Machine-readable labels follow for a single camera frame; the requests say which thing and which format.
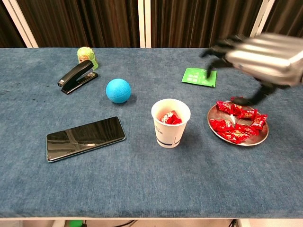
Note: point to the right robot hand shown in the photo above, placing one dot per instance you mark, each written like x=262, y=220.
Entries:
x=272, y=59

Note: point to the round metal plate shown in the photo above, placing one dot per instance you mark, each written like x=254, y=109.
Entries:
x=260, y=136

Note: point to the white paper cup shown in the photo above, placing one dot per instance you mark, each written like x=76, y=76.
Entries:
x=169, y=134

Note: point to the dark pleated curtain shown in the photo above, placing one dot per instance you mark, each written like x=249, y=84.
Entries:
x=189, y=23
x=82, y=23
x=7, y=28
x=288, y=16

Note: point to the green sachet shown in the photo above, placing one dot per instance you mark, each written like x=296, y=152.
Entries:
x=194, y=78

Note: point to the blue ball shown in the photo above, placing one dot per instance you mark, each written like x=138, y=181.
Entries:
x=118, y=91

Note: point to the blue table cloth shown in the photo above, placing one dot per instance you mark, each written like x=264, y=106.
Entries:
x=142, y=177

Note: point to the green wrapped snack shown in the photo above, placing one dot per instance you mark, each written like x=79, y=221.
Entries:
x=87, y=54

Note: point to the black stapler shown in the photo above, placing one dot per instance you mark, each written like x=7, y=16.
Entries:
x=75, y=72

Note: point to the black smartphone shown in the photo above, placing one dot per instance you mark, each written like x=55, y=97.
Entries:
x=85, y=138

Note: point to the white frame post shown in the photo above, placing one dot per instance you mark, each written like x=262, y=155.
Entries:
x=261, y=19
x=141, y=23
x=20, y=23

